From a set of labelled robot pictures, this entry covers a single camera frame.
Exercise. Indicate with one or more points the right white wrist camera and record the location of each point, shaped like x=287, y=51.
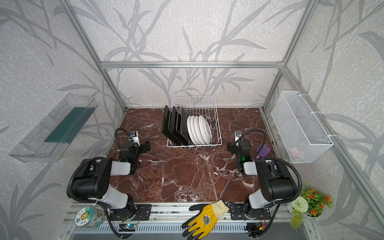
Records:
x=238, y=135

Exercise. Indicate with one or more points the purple pink brush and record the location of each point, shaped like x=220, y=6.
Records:
x=263, y=151

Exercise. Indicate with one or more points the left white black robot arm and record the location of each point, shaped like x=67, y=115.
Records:
x=90, y=183

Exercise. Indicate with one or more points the artificial flower plant pot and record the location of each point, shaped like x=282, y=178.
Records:
x=310, y=204

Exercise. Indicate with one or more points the white wire dish rack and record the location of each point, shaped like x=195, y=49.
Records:
x=200, y=106

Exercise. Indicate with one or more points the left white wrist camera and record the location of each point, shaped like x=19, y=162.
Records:
x=134, y=136

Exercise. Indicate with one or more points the pink object in basket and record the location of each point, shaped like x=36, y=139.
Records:
x=295, y=153

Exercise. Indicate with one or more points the aluminium mounting rail base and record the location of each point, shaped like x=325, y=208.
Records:
x=166, y=219

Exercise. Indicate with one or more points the yellow black work glove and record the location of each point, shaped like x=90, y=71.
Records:
x=200, y=225

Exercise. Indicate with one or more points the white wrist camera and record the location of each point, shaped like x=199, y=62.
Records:
x=134, y=136
x=238, y=135

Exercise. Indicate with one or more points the black square floral plate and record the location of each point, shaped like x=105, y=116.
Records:
x=166, y=125
x=175, y=127

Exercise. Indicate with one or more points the white wire mesh wall basket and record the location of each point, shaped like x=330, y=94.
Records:
x=299, y=127

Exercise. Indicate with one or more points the clear acrylic wall shelf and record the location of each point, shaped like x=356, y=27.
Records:
x=48, y=141

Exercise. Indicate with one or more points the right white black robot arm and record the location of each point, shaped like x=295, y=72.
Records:
x=280, y=182

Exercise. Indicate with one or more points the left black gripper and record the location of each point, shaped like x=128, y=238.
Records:
x=144, y=145

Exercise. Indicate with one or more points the green circuit board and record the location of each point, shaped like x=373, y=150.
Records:
x=128, y=227

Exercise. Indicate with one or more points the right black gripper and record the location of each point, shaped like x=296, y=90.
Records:
x=233, y=147

